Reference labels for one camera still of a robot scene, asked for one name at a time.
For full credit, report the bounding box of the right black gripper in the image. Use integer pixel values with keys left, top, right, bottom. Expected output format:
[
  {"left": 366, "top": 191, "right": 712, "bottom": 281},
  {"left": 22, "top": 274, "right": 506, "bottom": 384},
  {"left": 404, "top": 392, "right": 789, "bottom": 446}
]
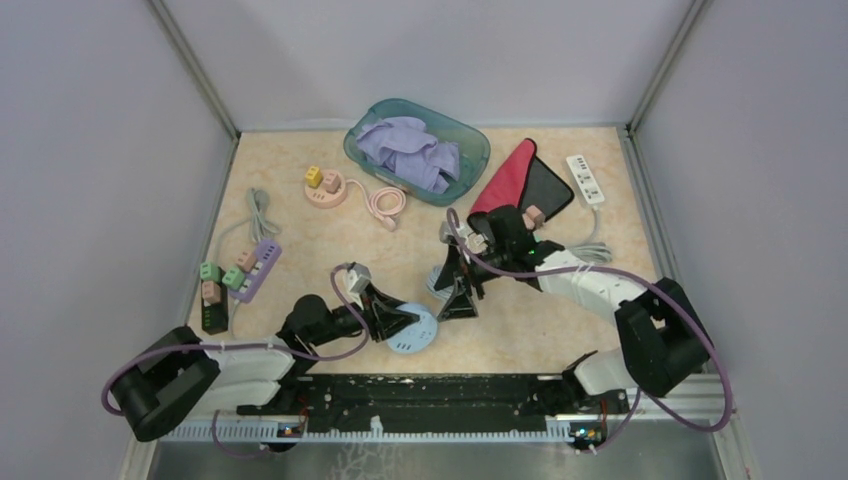
[{"left": 434, "top": 243, "right": 512, "bottom": 322}]

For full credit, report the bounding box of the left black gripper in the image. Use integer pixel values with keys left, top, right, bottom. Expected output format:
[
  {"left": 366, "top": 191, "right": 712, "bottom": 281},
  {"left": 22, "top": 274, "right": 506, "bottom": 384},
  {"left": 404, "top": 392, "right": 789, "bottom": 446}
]
[{"left": 310, "top": 281, "right": 420, "bottom": 347}]

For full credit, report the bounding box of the blue round power socket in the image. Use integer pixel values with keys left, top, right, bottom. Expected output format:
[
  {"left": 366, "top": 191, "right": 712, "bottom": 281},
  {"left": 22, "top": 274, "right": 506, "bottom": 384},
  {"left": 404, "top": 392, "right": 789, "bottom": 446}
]
[{"left": 386, "top": 303, "right": 439, "bottom": 355}]

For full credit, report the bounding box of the pink plug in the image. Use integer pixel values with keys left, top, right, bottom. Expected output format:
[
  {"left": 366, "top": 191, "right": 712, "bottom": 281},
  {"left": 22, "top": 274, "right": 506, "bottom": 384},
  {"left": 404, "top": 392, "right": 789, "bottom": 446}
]
[
  {"left": 201, "top": 280, "right": 222, "bottom": 305},
  {"left": 522, "top": 205, "right": 546, "bottom": 231},
  {"left": 235, "top": 250, "right": 258, "bottom": 273},
  {"left": 321, "top": 170, "right": 342, "bottom": 195}
]

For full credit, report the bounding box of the pink round power socket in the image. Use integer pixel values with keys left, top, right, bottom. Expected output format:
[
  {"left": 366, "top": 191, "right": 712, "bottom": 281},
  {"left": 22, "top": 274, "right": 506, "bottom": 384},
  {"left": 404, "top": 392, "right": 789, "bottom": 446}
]
[{"left": 303, "top": 168, "right": 348, "bottom": 209}]

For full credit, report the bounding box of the white power strip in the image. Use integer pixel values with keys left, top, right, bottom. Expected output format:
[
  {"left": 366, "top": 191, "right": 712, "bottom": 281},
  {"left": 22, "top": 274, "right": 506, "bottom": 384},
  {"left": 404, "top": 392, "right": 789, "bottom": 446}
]
[{"left": 565, "top": 155, "right": 606, "bottom": 209}]

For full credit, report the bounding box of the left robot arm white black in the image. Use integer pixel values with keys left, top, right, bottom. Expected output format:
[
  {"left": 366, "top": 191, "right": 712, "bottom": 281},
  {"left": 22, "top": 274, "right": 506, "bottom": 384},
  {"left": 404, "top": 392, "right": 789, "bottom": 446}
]
[{"left": 101, "top": 285, "right": 437, "bottom": 442}]

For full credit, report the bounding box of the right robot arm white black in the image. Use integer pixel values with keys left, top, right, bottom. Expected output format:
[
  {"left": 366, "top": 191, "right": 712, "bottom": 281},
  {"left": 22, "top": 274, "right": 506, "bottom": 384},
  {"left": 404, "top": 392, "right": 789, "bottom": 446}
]
[{"left": 434, "top": 205, "right": 715, "bottom": 412}]

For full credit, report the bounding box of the pink plug on purple strip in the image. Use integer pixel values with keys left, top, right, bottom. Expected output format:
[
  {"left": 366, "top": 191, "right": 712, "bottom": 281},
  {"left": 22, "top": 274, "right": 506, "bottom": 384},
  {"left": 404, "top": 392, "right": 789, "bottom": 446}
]
[{"left": 235, "top": 250, "right": 258, "bottom": 273}]

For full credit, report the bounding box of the yellow plug adapter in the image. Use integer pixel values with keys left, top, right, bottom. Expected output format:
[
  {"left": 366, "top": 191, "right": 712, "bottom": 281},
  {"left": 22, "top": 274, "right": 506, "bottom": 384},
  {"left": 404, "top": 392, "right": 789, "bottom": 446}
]
[{"left": 304, "top": 165, "right": 323, "bottom": 189}]

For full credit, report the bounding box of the green plug on purple strip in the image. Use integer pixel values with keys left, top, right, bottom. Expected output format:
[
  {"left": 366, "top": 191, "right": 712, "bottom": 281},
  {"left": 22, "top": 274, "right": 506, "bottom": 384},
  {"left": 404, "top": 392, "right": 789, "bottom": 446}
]
[{"left": 222, "top": 266, "right": 246, "bottom": 291}]

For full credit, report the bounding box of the pink plug on black strip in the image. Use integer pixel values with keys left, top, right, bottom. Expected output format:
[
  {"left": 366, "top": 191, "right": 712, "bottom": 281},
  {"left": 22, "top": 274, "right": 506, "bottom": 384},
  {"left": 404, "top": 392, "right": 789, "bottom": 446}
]
[{"left": 201, "top": 280, "right": 222, "bottom": 305}]

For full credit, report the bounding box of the green plug on black strip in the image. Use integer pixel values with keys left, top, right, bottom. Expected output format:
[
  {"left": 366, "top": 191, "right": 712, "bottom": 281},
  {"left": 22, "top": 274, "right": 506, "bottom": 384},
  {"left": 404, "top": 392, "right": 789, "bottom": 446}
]
[{"left": 199, "top": 261, "right": 222, "bottom": 283}]

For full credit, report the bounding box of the red and grey cloth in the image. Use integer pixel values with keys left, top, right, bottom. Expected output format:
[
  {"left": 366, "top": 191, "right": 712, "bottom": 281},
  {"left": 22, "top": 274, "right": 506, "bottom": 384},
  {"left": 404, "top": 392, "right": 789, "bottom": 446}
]
[{"left": 467, "top": 138, "right": 575, "bottom": 224}]

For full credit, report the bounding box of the purple power strip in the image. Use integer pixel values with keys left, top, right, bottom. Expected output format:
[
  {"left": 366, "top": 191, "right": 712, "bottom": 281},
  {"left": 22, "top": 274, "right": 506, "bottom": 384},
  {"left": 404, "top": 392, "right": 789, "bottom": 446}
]
[{"left": 227, "top": 239, "right": 282, "bottom": 303}]

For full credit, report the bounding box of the teal plastic basin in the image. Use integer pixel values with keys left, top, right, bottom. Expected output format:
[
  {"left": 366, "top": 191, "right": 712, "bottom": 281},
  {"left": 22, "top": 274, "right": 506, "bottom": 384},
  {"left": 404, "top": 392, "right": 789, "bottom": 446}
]
[{"left": 343, "top": 98, "right": 491, "bottom": 206}]

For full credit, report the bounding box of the purple cloth in basin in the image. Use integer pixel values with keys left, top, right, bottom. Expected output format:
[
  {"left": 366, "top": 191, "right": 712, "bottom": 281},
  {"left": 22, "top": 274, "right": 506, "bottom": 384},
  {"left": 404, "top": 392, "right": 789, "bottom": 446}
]
[{"left": 355, "top": 116, "right": 460, "bottom": 194}]

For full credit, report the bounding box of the black power strip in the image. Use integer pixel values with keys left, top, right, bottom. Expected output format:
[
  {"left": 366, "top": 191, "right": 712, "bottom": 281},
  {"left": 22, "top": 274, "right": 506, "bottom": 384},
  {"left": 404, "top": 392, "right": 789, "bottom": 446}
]
[{"left": 201, "top": 293, "right": 229, "bottom": 335}]

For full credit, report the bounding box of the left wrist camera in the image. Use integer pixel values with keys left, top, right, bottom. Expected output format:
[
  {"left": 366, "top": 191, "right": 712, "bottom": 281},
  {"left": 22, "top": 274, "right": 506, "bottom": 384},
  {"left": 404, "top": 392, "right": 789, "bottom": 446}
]
[{"left": 344, "top": 263, "right": 371, "bottom": 296}]

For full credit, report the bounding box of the pink coiled socket cable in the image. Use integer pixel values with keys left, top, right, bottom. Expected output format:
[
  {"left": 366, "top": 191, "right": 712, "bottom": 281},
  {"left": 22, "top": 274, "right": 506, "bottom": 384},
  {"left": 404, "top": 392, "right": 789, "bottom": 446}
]
[{"left": 344, "top": 178, "right": 408, "bottom": 232}]

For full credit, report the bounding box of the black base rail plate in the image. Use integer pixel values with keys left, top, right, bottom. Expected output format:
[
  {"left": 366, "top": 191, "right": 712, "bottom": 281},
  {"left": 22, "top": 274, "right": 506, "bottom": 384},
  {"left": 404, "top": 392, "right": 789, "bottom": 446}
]
[{"left": 237, "top": 374, "right": 621, "bottom": 434}]

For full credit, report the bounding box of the grey coiled cable with plug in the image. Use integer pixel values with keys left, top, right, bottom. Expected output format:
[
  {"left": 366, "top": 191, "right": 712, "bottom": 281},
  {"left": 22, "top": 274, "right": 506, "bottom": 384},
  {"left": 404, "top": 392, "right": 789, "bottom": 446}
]
[{"left": 213, "top": 188, "right": 283, "bottom": 263}]

